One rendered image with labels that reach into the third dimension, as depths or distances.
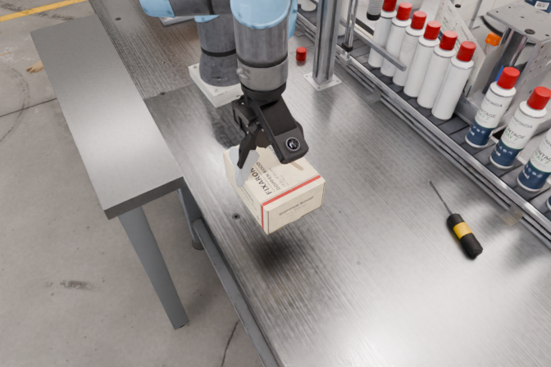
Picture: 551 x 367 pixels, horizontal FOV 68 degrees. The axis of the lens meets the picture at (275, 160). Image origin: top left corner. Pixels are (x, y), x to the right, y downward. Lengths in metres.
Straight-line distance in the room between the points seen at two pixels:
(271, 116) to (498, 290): 0.57
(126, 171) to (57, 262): 1.02
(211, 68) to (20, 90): 2.00
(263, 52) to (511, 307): 0.66
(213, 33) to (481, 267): 0.82
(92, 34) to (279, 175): 1.04
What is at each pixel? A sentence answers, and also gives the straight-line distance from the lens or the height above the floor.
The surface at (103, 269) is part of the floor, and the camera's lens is 1.92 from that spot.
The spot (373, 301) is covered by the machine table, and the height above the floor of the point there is 0.83.
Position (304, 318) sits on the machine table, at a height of 0.83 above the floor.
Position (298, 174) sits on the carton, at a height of 1.02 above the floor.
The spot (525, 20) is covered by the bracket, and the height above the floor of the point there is 1.14.
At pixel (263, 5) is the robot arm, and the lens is 0.54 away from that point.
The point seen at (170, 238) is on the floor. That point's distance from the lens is 1.91.
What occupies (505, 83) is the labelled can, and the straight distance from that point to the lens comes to 0.98.
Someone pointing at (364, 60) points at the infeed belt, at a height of 0.88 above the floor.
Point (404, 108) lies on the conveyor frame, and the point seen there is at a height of 0.87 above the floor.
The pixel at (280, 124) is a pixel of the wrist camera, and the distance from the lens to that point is 0.62.
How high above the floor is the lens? 1.58
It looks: 48 degrees down
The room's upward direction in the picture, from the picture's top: straight up
